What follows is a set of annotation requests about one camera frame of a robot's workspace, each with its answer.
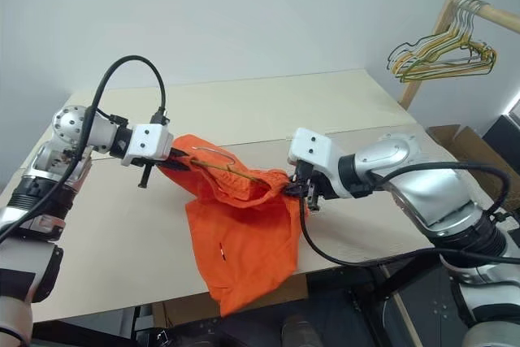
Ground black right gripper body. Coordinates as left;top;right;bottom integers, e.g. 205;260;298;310
292;162;326;212

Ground wooden clothes rack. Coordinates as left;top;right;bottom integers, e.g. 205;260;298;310
396;0;520;111

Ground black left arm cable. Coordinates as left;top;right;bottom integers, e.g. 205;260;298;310
0;54;170;242

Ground orange shorts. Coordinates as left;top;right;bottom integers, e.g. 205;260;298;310
156;133;312;318

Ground black metal table frame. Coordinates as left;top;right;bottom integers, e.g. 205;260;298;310
132;253;444;347

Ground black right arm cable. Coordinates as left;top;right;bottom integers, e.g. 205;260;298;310
298;161;520;267

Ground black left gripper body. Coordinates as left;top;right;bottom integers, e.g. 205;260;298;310
133;147;182;189

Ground black case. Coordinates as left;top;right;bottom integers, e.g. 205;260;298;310
483;113;520;161

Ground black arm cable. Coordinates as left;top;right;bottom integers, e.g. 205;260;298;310
298;161;520;267
0;54;170;242

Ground yellow wire hanger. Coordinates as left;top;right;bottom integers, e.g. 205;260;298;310
389;0;499;78

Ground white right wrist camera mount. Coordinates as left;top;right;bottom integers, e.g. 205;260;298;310
287;127;346;185

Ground light wooden slat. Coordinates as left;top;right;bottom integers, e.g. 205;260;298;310
390;293;423;347

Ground open brown cardboard box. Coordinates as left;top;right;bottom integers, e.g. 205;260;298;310
425;123;520;218

